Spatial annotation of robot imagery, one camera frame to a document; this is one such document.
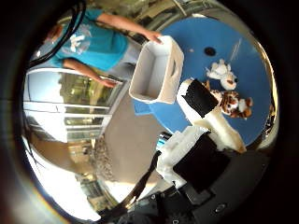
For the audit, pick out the white rectangular fabric container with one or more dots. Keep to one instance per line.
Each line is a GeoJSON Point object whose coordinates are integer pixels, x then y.
{"type": "Point", "coordinates": [155, 71]}

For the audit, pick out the orange striped tiger plush toy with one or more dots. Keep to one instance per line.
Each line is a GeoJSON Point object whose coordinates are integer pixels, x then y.
{"type": "Point", "coordinates": [236, 105]}

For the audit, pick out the white plush toy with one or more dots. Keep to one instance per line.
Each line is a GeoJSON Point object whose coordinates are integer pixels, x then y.
{"type": "Point", "coordinates": [221, 73]}

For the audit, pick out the person in teal shirt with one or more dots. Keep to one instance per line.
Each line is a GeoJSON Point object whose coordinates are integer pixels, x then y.
{"type": "Point", "coordinates": [99, 43]}

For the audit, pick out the white framed glass window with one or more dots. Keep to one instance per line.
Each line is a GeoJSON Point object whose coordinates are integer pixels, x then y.
{"type": "Point", "coordinates": [74, 105]}

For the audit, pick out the brown spotted plush toy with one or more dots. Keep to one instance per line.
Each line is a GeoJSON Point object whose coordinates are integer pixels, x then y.
{"type": "Point", "coordinates": [207, 84]}

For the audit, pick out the blue metal frame rail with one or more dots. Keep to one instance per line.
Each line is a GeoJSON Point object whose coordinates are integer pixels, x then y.
{"type": "Point", "coordinates": [161, 139]}

